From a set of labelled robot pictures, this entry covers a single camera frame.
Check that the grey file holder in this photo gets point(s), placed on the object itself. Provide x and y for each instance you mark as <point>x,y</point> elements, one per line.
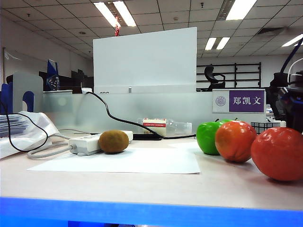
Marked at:
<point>28,81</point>

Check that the ceiling air vent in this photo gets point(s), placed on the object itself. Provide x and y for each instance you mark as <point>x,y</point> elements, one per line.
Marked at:
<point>270,31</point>

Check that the blue file holder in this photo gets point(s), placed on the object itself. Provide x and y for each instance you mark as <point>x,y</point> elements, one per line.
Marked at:
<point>7,99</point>

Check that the white plug adapter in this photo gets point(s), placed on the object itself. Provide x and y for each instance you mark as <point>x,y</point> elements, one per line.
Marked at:
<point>87,90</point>

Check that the white paper sheet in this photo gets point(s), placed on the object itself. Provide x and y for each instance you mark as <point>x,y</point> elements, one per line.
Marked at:
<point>187,145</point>
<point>106,163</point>

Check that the stack of papers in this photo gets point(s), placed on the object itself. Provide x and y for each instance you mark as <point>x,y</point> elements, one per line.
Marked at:
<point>11,125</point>

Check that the black background cabinets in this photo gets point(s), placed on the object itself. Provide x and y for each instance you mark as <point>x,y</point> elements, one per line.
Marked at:
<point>78,78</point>

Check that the red hanging ornament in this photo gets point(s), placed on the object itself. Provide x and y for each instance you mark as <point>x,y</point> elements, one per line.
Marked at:
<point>117,30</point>

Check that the blue edge strip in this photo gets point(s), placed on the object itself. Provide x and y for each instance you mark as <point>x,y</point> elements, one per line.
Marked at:
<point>142,212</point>

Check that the white plastic bag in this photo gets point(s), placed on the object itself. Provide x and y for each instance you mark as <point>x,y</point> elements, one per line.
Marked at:
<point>40,123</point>

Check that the purple white name plate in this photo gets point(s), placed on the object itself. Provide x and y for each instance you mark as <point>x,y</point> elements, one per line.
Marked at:
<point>246,101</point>

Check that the black shelf rack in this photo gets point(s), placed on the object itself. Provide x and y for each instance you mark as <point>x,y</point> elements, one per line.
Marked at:
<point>260,73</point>

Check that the brown fuzzy kiwi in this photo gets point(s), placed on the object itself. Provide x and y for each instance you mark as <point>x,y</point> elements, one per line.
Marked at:
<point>113,142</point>

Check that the orange red plastic fruit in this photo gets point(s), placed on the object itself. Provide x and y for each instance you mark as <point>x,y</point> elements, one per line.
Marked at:
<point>234,142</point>
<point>277,153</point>

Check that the silver grid puzzle cube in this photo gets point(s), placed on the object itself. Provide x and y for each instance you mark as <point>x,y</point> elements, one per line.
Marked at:
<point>265,126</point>

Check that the clear bottle red label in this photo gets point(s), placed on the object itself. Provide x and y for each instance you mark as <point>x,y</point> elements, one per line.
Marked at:
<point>154,124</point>

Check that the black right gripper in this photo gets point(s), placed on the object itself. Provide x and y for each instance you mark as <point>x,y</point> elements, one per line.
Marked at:
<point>293,111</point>

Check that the white power strip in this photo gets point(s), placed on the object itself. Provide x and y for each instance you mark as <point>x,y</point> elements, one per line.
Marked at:
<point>82,143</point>

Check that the white partition board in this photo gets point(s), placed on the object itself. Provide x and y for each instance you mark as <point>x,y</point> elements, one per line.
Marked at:
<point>144,61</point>

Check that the frosted glass desk divider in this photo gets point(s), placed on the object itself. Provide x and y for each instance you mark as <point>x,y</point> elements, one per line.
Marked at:
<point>165,106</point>

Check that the ceiling fluorescent light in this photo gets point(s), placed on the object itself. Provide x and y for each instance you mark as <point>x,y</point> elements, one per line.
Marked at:
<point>106,14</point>
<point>241,9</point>
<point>210,44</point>
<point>125,14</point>
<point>223,43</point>
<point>293,40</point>

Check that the blue crystal trophy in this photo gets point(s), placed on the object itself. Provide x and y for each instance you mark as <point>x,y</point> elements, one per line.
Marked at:
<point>52,71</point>

